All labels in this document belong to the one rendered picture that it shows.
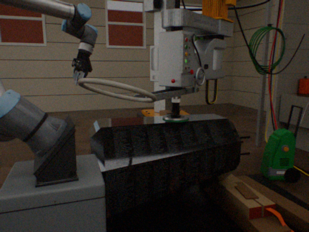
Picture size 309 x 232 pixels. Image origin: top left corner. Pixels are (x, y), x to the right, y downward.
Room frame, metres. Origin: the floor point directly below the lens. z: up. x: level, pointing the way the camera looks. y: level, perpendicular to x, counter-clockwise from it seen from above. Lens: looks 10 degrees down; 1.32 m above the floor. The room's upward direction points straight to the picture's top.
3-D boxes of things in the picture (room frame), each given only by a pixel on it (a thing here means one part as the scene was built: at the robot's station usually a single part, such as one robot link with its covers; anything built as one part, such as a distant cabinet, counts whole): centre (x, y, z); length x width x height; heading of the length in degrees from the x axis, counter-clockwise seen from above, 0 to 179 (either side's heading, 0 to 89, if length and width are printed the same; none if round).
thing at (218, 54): (2.67, -0.58, 1.39); 0.19 x 0.19 x 0.20
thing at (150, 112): (3.14, -0.13, 0.76); 0.49 x 0.49 x 0.05; 14
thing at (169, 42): (2.21, -0.23, 1.36); 0.36 x 0.22 x 0.45; 143
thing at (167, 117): (2.14, -0.18, 0.91); 0.21 x 0.21 x 0.01
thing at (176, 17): (2.42, -0.39, 1.66); 0.96 x 0.25 x 0.17; 143
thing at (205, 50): (2.45, -0.43, 1.35); 0.74 x 0.23 x 0.49; 143
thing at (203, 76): (2.17, -0.35, 1.24); 0.15 x 0.10 x 0.15; 143
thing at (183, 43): (2.02, -0.23, 1.41); 0.08 x 0.03 x 0.28; 143
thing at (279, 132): (3.03, -1.50, 0.43); 0.35 x 0.35 x 0.87; 89
